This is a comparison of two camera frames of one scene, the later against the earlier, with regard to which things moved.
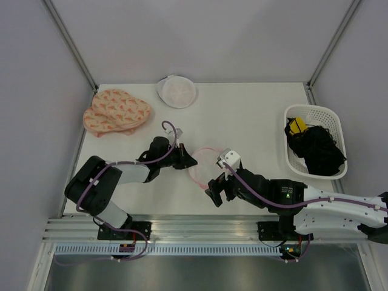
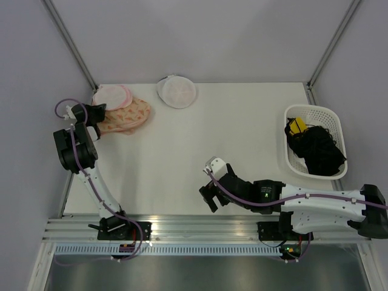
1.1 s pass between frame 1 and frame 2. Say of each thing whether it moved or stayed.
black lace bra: stayed
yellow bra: stayed
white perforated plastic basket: stayed
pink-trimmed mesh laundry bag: moved
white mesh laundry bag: stayed
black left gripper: moved
